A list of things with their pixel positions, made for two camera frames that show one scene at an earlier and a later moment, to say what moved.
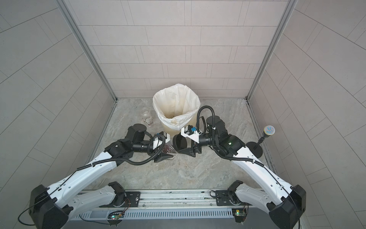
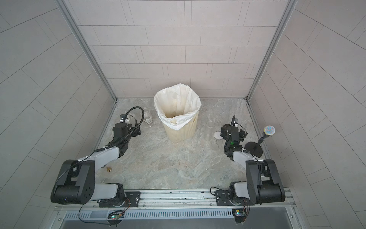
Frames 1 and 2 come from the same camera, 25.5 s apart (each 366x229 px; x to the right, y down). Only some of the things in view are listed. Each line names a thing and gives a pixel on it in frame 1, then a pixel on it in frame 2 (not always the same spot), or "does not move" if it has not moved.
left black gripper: x=161 y=156 -> x=136 y=133
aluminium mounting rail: x=169 y=200 does not move
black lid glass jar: x=169 y=148 -> x=217 y=109
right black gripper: x=192 y=152 -> x=226 y=130
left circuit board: x=115 y=217 does not move
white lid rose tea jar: x=147 y=116 does not move
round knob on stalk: x=255 y=148 does not move
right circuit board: x=239 y=214 does not move
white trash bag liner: x=176 y=105 does not move
